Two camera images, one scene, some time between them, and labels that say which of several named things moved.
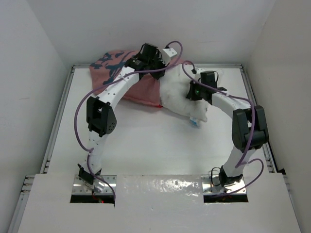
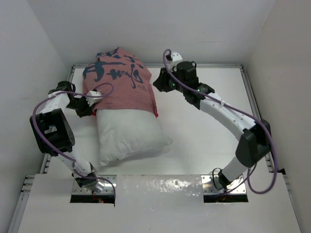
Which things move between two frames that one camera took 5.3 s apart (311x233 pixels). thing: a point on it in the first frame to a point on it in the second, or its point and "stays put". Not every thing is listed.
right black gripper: [190, 95] to [160, 83]
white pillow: [174, 86] to [122, 132]
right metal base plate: [211, 186] stays put
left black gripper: [158, 58] to [86, 111]
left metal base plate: [80, 187] stays put
